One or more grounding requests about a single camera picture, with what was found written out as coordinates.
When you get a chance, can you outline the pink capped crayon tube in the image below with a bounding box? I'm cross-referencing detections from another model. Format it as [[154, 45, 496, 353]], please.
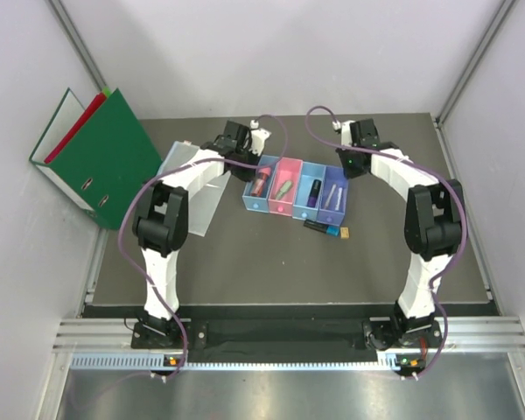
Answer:
[[250, 168, 271, 197]]

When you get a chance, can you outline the white peach pencil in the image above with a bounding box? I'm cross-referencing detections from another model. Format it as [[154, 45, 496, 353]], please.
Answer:
[[324, 184, 337, 209]]

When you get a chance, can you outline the white blue whiteboard marker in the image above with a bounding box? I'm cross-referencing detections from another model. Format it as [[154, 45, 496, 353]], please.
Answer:
[[334, 187, 344, 212]]

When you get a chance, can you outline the light blue drawer bin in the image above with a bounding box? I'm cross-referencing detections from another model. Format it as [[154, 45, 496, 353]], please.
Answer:
[[292, 161, 326, 221], [241, 155, 279, 214]]

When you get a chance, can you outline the pink drawer bin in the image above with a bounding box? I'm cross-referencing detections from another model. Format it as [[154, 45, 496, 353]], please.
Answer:
[[268, 157, 303, 217]]

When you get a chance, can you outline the green highlighter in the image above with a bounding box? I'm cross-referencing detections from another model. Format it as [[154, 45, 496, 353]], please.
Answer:
[[275, 180, 293, 200]]

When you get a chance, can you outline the clear mesh zipper pouch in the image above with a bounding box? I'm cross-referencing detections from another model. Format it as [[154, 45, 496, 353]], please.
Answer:
[[157, 142, 231, 237]]

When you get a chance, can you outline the purple capped black highlighter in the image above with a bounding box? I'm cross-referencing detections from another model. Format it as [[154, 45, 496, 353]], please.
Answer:
[[306, 179, 322, 208]]

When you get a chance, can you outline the blue capped black highlighter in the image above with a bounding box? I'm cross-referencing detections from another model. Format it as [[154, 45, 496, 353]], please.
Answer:
[[304, 220, 340, 236]]

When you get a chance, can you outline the purple drawer bin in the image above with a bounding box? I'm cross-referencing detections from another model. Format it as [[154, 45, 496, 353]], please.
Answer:
[[317, 165, 348, 227]]

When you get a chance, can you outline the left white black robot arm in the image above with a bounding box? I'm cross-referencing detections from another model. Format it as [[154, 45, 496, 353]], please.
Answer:
[[132, 120, 270, 348]]

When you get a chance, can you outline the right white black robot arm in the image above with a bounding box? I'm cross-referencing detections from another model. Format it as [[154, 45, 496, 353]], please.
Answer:
[[332, 119, 463, 350]]

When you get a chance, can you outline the green lever arch binder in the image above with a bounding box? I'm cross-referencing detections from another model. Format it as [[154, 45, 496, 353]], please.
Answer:
[[29, 89, 162, 230]]

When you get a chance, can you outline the red folder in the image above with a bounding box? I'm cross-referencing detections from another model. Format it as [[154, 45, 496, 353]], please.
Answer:
[[44, 92, 107, 165]]

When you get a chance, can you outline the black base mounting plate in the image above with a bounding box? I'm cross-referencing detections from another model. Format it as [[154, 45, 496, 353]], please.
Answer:
[[130, 304, 445, 351]]

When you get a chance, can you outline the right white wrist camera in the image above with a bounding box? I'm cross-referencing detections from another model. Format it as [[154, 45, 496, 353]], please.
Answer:
[[332, 120, 354, 147]]

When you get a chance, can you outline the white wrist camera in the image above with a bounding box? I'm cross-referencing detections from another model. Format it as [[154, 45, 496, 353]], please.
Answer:
[[332, 120, 354, 147], [249, 120, 271, 156]]

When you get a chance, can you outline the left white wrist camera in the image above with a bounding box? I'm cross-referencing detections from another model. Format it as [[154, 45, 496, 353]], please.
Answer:
[[249, 120, 271, 156]]

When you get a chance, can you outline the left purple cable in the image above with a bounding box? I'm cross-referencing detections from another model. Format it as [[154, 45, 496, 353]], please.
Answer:
[[116, 114, 289, 382]]

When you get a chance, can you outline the right aluminium corner post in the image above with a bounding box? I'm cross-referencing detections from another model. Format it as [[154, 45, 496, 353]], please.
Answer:
[[434, 0, 517, 128]]

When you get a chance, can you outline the aluminium corner post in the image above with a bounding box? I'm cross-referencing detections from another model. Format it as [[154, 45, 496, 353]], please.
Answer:
[[45, 0, 108, 91], [434, 0, 517, 128]]

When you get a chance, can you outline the left aluminium corner post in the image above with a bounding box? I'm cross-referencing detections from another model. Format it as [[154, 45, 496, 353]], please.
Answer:
[[45, 0, 108, 91]]

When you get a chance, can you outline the slotted grey cable duct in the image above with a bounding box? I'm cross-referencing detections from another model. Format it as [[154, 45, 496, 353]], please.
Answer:
[[69, 349, 400, 372]]

